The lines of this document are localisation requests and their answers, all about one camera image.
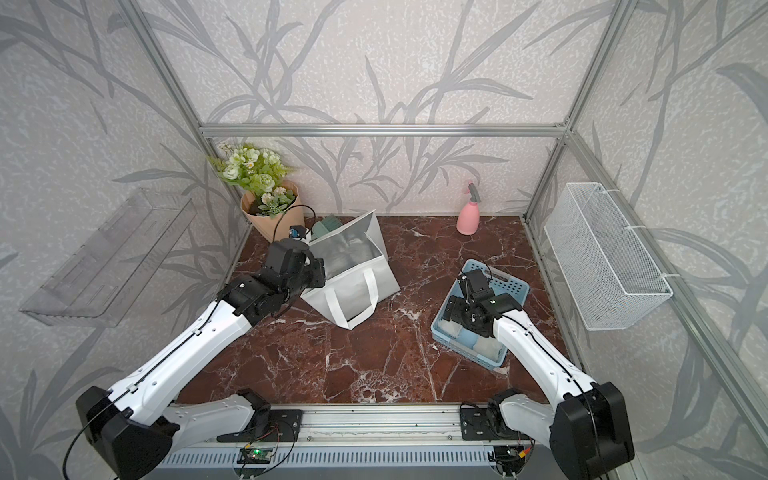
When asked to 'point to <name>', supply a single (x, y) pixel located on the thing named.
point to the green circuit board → (255, 455)
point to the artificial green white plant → (258, 170)
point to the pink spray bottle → (469, 217)
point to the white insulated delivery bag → (356, 272)
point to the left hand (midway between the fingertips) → (323, 264)
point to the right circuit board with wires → (511, 457)
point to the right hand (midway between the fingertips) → (457, 313)
